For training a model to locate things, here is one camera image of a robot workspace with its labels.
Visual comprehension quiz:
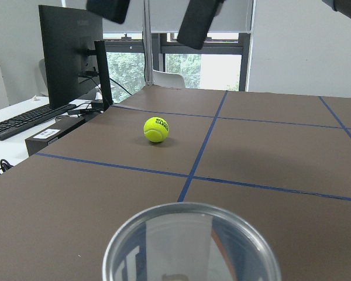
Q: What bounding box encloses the clear tennis ball tube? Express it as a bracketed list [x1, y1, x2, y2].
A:
[102, 203, 282, 280]

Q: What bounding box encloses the black computer monitor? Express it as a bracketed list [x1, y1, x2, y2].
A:
[39, 5, 113, 111]

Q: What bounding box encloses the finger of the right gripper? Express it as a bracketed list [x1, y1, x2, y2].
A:
[86, 0, 130, 24]

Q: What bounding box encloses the small black box device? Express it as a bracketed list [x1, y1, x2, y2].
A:
[25, 116, 85, 156]

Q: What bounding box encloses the white chair behind table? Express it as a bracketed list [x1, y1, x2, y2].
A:
[152, 70, 185, 88]

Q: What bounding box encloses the yellow tennis ball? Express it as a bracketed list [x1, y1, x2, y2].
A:
[143, 116, 169, 143]

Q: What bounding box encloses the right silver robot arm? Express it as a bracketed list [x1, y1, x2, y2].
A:
[85, 1, 351, 50]

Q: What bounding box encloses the black keyboard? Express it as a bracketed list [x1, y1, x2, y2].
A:
[0, 104, 76, 141]

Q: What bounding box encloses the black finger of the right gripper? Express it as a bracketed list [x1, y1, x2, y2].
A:
[177, 0, 222, 50]

